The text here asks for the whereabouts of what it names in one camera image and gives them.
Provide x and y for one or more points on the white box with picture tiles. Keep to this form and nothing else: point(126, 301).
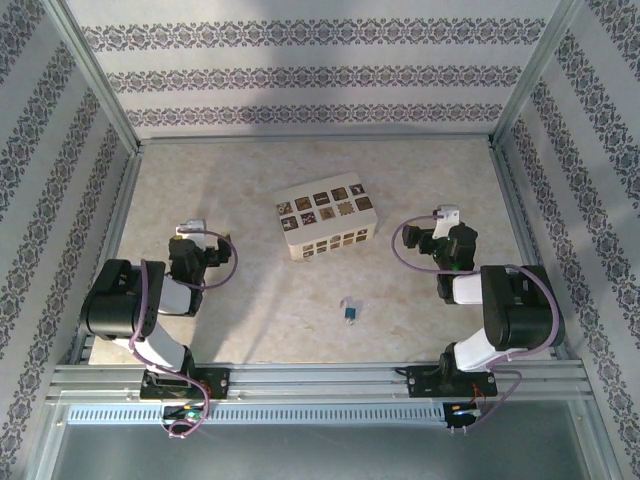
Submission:
point(325, 210)

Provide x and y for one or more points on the blue padlock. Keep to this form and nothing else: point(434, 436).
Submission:
point(350, 313)

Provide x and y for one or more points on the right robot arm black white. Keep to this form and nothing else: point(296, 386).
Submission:
point(520, 310)

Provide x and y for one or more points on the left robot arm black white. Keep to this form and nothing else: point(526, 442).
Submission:
point(115, 305)

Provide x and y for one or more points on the grey metal sheet tray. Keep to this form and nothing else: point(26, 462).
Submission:
point(320, 455)

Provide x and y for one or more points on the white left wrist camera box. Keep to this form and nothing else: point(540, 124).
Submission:
point(192, 229)

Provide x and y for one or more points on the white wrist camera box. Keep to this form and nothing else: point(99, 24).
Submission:
point(192, 229)
point(446, 217)

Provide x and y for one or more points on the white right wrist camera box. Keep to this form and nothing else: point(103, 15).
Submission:
point(446, 217)

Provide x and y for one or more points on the aluminium side frame rail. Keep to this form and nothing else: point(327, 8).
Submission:
point(122, 200)
point(514, 200)

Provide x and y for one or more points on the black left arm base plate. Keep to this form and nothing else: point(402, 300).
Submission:
point(220, 382)

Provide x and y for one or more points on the aluminium rear frame rail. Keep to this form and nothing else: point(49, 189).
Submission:
point(310, 139)

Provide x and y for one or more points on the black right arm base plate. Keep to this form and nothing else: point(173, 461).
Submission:
point(420, 382)

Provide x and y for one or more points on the aluminium front frame rail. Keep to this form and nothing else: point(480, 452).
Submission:
point(310, 382)

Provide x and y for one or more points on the aluminium frame post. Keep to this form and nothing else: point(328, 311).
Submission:
point(97, 75)
point(537, 75)

